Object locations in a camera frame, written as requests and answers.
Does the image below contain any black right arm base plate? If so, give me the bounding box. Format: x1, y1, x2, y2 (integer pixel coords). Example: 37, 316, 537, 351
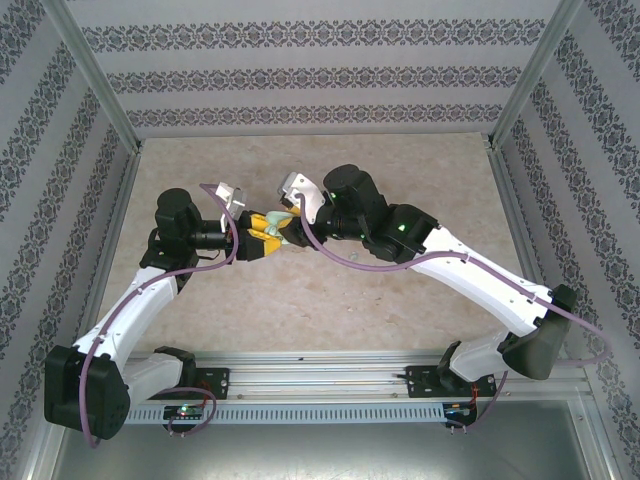
405, 364, 497, 400

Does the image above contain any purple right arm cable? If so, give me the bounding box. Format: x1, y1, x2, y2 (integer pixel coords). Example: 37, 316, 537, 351
297, 192, 612, 434

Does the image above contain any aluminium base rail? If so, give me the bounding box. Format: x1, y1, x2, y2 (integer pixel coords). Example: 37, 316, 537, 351
127, 349, 594, 401

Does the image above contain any grey metal sheet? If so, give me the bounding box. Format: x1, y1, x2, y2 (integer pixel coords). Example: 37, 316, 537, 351
49, 424, 616, 480

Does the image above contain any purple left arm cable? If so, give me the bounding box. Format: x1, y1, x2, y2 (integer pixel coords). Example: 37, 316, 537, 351
82, 182, 239, 449

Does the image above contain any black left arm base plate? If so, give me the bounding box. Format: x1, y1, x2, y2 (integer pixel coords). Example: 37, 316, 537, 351
139, 368, 231, 401

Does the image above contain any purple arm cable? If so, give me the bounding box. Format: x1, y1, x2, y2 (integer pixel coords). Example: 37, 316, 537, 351
297, 192, 612, 434
82, 182, 239, 449

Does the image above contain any aluminium frame post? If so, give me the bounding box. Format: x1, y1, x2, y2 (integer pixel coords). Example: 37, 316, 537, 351
489, 0, 585, 147
39, 0, 144, 151

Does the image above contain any green earbud charging case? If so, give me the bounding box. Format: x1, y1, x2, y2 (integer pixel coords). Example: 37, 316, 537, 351
264, 209, 295, 249

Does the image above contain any grey slotted cable duct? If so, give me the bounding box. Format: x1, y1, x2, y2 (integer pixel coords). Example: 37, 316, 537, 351
127, 403, 446, 425

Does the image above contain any aluminium table side rail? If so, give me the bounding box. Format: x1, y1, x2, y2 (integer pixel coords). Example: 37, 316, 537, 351
74, 147, 146, 346
491, 147, 587, 362

